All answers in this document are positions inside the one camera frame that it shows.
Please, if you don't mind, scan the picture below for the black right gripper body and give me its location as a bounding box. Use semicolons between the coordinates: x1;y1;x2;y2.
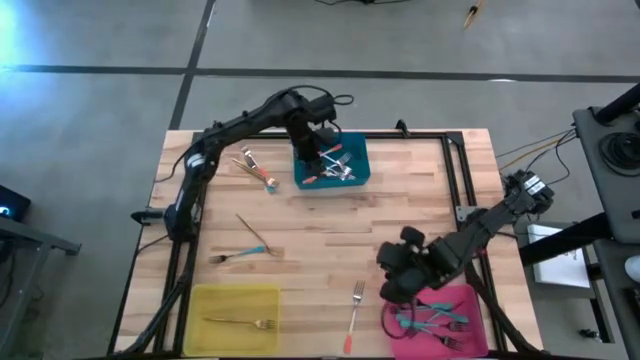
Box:
375;225;436;291

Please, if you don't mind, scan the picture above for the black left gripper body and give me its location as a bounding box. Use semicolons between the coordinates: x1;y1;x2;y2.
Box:
288;117;337;164

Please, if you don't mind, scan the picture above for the gold fork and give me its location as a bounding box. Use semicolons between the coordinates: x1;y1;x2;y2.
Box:
202;315;278;331
234;213;278;257
231;157;274;189

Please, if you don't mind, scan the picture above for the teal plastic bin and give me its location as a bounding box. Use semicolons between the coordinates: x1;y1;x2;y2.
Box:
292;132;372;191

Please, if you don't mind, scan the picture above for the pink plastic bin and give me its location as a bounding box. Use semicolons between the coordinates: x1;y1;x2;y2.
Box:
388;283;490;360

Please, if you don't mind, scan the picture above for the white box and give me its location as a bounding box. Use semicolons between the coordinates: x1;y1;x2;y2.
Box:
527;223;594;290

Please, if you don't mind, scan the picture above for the black stand beam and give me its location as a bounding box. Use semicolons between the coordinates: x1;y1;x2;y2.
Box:
517;212;615;267

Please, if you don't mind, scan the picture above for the black clamp knob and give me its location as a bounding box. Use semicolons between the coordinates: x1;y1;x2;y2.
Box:
130;209;166;226

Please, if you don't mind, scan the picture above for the yellow plastic bin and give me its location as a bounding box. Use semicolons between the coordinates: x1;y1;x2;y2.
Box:
182;282;281;357

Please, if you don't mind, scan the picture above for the grey metal cart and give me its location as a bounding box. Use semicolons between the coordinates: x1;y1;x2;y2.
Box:
572;105;640;245

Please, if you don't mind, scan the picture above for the grey metal shelf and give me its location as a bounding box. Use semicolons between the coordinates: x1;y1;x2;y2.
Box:
592;238;640;360

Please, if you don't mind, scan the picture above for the white round object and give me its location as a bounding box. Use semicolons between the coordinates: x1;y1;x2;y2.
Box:
624;254;640;284

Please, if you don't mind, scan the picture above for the black pole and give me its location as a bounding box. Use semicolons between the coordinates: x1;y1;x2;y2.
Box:
593;82;640;126

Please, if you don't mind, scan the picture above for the grey side table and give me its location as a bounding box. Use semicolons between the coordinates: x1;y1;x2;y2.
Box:
0;214;82;351

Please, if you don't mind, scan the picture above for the black device blue light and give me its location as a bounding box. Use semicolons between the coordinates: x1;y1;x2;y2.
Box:
0;183;32;224

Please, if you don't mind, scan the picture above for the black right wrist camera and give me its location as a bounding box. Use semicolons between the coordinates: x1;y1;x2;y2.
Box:
379;279;416;305

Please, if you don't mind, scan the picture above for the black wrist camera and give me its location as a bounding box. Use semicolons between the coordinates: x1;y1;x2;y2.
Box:
308;95;339;122
379;279;416;305

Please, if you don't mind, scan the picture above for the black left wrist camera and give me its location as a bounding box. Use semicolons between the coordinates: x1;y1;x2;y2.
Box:
308;95;339;122

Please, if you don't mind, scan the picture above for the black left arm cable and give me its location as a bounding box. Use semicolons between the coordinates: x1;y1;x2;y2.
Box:
287;83;355;109

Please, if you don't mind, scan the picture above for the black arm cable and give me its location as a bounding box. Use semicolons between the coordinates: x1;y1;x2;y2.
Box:
378;298;419;342
287;83;355;109

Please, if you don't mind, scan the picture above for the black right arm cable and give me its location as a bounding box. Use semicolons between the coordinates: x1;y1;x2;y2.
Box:
378;298;419;342

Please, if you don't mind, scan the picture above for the grey metal bracket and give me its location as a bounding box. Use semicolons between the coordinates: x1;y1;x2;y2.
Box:
454;203;482;224

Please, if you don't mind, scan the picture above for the black aluminium table frame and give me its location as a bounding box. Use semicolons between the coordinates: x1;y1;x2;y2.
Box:
107;119;544;359

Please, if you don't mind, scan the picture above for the black floor cable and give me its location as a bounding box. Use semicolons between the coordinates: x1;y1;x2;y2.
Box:
314;0;411;7

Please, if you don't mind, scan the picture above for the yellow wire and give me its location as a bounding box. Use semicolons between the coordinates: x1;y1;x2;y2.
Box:
497;133;577;172

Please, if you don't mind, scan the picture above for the black wire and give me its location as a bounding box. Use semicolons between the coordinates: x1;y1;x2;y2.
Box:
524;130;577;189

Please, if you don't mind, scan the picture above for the wooden-handled brush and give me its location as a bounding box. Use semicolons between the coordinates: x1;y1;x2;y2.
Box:
462;0;487;31

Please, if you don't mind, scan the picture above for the black cable coil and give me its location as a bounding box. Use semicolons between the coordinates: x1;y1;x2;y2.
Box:
598;130;640;179

